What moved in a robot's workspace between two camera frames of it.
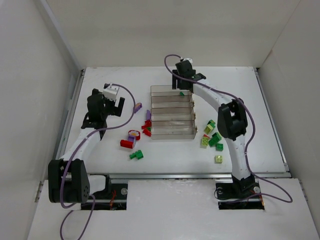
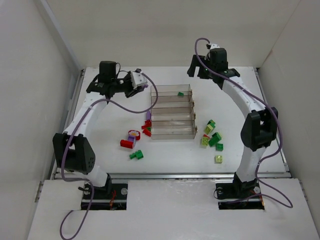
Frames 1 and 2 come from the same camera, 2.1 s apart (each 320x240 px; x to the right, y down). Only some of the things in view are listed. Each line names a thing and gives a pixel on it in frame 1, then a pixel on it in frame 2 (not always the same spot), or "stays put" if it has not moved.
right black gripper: [181, 81] -> [196, 64]
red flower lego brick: [134, 133] stays put
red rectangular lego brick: [126, 144] stays put
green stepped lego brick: [139, 154] stays put
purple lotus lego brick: [132, 138] stays put
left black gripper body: [113, 105] -> [132, 90]
